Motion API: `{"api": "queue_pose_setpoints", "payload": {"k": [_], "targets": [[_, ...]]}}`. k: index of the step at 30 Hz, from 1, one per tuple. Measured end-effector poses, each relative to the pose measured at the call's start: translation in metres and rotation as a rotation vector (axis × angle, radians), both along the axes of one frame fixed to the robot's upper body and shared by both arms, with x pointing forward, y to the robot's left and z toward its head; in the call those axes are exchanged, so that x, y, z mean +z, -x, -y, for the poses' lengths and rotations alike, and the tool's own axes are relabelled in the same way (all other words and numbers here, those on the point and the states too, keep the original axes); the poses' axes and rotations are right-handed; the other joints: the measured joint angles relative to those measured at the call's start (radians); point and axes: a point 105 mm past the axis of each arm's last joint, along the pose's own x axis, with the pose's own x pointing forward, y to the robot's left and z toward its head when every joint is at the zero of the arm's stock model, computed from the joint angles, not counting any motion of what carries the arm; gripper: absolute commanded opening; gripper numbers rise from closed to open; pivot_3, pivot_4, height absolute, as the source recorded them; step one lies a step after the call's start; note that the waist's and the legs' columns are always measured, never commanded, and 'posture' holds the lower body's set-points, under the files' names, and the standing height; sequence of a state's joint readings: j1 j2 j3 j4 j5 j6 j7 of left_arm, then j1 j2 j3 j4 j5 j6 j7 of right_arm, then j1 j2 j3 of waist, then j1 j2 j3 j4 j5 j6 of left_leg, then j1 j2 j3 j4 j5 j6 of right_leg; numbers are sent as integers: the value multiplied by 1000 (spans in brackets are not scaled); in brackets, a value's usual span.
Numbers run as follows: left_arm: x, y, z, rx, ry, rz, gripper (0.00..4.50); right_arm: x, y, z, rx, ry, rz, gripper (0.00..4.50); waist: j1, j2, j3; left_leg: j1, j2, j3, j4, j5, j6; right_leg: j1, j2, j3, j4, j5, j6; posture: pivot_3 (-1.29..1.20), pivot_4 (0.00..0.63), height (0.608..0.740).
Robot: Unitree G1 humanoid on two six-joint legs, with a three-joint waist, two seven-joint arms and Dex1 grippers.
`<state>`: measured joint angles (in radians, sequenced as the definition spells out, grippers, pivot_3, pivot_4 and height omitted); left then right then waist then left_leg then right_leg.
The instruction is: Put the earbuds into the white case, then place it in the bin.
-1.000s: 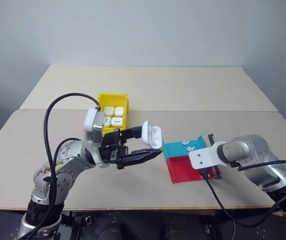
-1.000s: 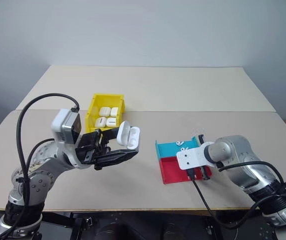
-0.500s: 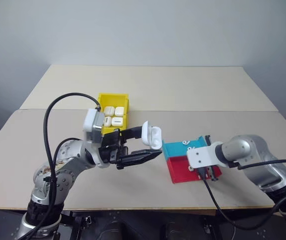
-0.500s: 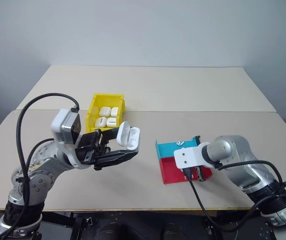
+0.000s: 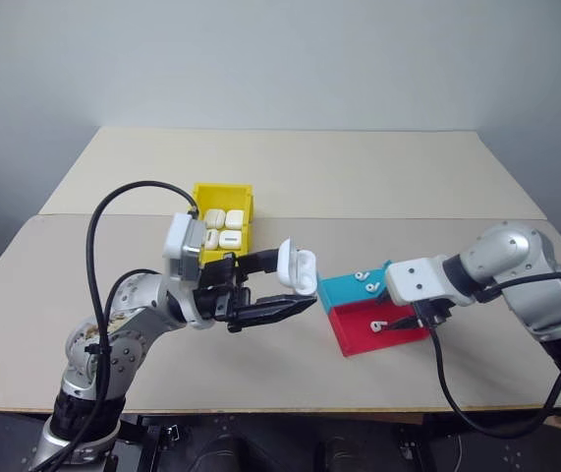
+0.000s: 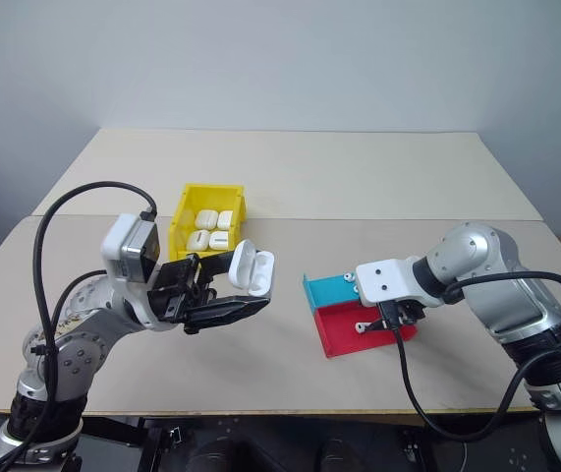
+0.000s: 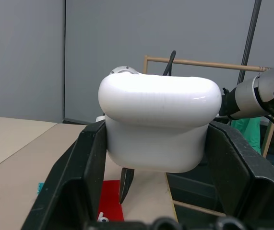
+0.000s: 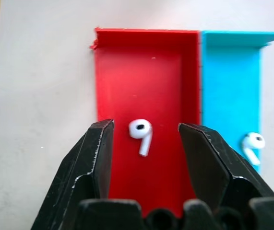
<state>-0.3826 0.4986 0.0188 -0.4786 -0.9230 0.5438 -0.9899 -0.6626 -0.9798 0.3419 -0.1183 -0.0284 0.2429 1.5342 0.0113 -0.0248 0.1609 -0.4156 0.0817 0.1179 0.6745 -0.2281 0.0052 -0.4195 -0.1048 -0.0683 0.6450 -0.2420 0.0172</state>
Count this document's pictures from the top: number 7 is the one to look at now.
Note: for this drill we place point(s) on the white earbud charging case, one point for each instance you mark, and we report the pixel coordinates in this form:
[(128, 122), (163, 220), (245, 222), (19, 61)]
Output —
[(158, 124)]

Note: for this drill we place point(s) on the small teal item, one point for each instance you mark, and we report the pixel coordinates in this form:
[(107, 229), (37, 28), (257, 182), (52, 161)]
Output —
[(40, 188)]

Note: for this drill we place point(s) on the green cloth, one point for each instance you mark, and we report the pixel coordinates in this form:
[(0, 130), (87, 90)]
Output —
[(248, 134)]

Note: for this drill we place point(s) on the wooden stick frame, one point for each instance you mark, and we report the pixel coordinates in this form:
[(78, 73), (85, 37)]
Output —
[(199, 62)]

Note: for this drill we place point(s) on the silver round flange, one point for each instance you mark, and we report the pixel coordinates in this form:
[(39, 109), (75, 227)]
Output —
[(123, 70)]

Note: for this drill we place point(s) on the dark grey bin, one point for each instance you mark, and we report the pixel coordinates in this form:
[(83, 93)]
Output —
[(192, 190)]

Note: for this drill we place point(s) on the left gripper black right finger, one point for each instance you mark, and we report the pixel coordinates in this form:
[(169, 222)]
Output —
[(237, 172)]

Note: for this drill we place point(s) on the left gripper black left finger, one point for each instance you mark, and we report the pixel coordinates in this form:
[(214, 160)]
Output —
[(79, 172)]

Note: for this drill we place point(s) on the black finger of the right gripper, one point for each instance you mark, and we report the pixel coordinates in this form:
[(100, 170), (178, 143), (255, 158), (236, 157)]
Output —
[(126, 184)]

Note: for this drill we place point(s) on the white earbud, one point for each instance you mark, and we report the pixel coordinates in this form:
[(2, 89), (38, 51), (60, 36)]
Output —
[(102, 218)]

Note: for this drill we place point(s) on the black upright pole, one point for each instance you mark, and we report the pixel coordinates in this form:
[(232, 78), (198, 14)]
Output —
[(252, 36)]

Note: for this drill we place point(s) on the red flat mat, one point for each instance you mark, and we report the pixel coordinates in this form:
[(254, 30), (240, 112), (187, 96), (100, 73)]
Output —
[(111, 198)]

